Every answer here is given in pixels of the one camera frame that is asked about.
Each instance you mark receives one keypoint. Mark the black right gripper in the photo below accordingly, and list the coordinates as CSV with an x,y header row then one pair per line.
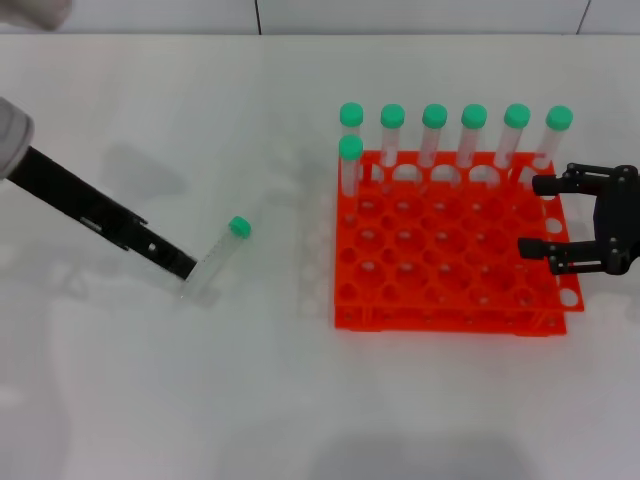
x,y
617,220

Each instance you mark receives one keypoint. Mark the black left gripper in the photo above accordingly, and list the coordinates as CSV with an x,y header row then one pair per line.
x,y
65,190

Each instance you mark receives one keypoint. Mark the clear test tube green cap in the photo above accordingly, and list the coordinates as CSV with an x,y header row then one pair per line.
x,y
517,115
392,116
473,115
351,114
351,147
559,117
220,250
434,115

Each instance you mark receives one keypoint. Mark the orange test tube rack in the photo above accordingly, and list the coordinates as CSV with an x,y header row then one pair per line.
x,y
500,320

